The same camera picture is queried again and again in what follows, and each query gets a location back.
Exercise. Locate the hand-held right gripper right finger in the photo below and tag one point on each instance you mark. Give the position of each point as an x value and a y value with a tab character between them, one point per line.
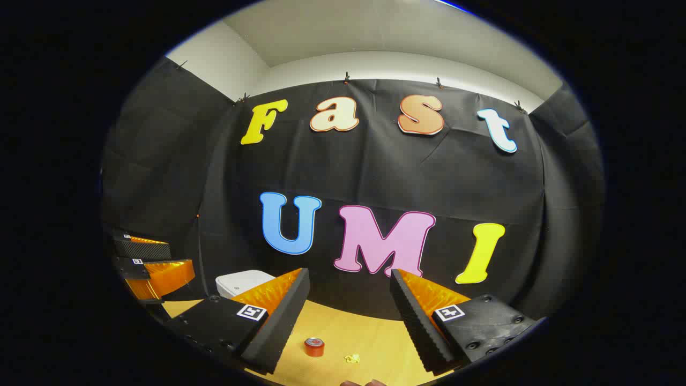
418	321

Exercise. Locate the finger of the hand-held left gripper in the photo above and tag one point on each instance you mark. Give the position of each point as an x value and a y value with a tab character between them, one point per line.
144	250
166	276

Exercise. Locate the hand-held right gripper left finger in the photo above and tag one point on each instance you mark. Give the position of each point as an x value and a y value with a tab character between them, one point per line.
284	316

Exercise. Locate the red pop can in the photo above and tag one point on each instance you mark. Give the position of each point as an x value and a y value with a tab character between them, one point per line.
314	348

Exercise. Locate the white desktop garbage bin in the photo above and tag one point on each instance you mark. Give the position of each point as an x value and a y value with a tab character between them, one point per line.
241	281

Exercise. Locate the yellow paper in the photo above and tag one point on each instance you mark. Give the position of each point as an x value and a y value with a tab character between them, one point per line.
352	358

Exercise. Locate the wooden desktop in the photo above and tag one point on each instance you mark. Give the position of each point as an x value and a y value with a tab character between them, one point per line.
348	332

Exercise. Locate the black backdrop cloth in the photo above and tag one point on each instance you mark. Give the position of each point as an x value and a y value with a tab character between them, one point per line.
386	177

